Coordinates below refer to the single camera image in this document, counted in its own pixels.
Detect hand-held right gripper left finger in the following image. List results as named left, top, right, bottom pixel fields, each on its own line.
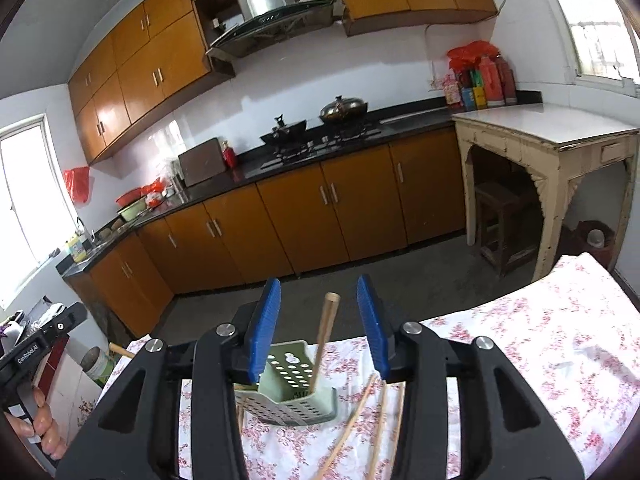
left=55, top=277, right=283, bottom=480

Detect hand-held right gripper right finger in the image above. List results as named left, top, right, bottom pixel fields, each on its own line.
left=356, top=275, right=586, bottom=480

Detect green perforated utensil holder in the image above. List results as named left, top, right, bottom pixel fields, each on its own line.
left=235, top=340, right=341, bottom=428

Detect person's left hand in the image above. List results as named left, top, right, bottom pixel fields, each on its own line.
left=2, top=385, right=68, bottom=461

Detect grey jar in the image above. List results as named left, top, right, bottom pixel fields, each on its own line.
left=80, top=347, right=118, bottom=386

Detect yellow detergent bottle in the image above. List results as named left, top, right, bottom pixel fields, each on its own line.
left=67, top=232, right=91, bottom=263

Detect wooden base cabinets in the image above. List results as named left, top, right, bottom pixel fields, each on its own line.
left=65, top=127, right=468, bottom=341

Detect sink faucet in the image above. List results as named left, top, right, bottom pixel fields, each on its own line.
left=75, top=217, right=98, bottom=248

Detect red floral tablecloth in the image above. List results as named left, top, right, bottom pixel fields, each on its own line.
left=107, top=254, right=640, bottom=480

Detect window beside sink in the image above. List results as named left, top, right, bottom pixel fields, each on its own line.
left=0, top=115, right=81, bottom=311

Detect black kitchen countertop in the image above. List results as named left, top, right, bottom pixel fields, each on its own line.
left=56, top=91, right=542, bottom=277

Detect green basin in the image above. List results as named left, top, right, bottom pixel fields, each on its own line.
left=117, top=200, right=148, bottom=221

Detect steel canister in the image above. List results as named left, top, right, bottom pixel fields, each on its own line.
left=169, top=160, right=188, bottom=193

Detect hanging red plastic bag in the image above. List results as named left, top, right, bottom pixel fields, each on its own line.
left=63, top=165, right=92, bottom=206

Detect red bag beside basins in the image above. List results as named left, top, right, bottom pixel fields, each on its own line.
left=142, top=177, right=166, bottom=208

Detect brown cutting board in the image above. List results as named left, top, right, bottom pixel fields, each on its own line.
left=177, top=137, right=226, bottom=188

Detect gas stove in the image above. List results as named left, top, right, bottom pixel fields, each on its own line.
left=260, top=120, right=383, bottom=171

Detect dark wooden stool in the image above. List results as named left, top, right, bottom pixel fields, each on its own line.
left=474, top=180, right=538, bottom=278

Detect black wok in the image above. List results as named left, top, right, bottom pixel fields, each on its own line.
left=259, top=112, right=308, bottom=147

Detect red bucket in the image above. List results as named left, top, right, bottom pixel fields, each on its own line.
left=570, top=220, right=616, bottom=267

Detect dark pot with lid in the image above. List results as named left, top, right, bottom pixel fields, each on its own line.
left=319, top=95, right=369, bottom=125

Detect cream painted side table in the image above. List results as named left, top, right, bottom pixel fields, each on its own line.
left=451, top=102, right=640, bottom=283

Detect dark red thermos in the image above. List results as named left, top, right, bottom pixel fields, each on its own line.
left=500, top=55, right=518, bottom=106

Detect red bag above thermoses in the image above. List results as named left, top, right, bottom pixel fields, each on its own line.
left=446, top=40, right=501, bottom=72

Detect window beside cream table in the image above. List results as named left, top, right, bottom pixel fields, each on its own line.
left=537, top=0, right=640, bottom=93

